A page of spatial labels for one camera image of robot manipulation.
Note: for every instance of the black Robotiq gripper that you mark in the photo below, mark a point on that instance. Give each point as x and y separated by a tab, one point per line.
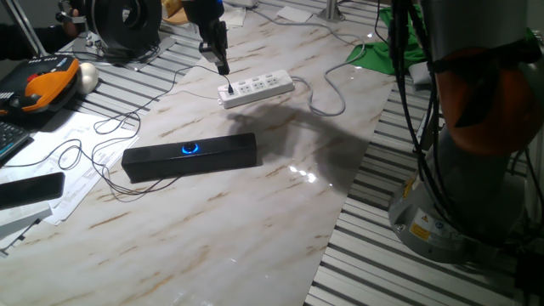
209	21

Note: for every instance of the blue-lit speaker volume knob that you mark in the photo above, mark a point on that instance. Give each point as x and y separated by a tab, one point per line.
190	148

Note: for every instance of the black speaker bar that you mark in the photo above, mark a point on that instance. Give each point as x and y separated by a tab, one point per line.
170	163

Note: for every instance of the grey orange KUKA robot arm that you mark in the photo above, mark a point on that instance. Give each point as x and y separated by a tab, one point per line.
476	183

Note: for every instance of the person's left hand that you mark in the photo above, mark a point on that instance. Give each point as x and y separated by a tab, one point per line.
73	25

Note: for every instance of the white six-outlet power strip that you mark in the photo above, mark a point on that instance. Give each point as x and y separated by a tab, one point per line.
255	88

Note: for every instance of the black filament spool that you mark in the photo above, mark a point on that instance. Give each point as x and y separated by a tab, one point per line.
123	23

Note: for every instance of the white ball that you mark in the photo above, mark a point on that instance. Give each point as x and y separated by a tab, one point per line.
87	77

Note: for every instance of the green cloth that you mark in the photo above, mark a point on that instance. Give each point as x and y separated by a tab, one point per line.
378	57

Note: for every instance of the orange black teach pendant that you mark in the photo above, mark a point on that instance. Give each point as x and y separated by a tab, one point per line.
47	85

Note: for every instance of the marble pattern table mat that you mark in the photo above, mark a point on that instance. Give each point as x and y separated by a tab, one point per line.
212	234

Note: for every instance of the printed white paper sheets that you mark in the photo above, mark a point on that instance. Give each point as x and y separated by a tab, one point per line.
55	132

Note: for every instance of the slanted grey metal bar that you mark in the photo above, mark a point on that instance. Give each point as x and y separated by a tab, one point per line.
25	30

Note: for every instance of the pale grey cloth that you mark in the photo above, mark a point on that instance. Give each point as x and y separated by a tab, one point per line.
420	73

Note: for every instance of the black keyboard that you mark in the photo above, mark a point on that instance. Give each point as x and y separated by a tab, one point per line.
10	140

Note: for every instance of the black smartphone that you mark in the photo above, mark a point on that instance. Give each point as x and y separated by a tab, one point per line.
30	190

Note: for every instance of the flat white box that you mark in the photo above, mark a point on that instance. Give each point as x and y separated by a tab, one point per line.
21	219

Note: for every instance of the silver aluminium post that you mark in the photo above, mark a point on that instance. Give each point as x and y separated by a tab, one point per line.
331	10

